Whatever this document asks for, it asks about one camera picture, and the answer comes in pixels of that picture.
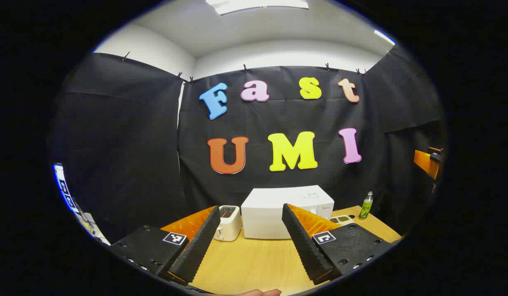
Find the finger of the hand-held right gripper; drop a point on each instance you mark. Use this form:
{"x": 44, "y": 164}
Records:
{"x": 424, "y": 162}

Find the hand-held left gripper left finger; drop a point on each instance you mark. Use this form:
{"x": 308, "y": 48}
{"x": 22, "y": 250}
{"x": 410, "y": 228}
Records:
{"x": 198, "y": 246}

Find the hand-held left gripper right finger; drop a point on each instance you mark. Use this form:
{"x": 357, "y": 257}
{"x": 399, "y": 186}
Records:
{"x": 305, "y": 246}

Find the white microwave oven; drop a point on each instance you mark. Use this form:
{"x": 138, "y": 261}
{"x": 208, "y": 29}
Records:
{"x": 266, "y": 213}

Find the white toaster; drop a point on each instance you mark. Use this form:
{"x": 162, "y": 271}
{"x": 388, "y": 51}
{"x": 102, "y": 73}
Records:
{"x": 229, "y": 226}

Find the white divided dish with beans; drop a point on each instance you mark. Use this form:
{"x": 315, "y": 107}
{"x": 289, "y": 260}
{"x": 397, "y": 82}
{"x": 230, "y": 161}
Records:
{"x": 344, "y": 219}

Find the green drink bottle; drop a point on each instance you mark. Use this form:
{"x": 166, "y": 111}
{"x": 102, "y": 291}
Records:
{"x": 365, "y": 209}

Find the black backdrop cloth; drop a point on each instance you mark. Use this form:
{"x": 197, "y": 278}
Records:
{"x": 134, "y": 144}

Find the small ceiling light panel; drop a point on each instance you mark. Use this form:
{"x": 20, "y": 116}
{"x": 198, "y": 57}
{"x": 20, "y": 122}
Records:
{"x": 384, "y": 37}

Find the white printed board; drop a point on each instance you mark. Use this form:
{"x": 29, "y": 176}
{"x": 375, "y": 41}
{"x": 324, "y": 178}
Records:
{"x": 64, "y": 189}

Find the large ceiling light panel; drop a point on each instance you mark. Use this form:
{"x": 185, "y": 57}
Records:
{"x": 258, "y": 4}

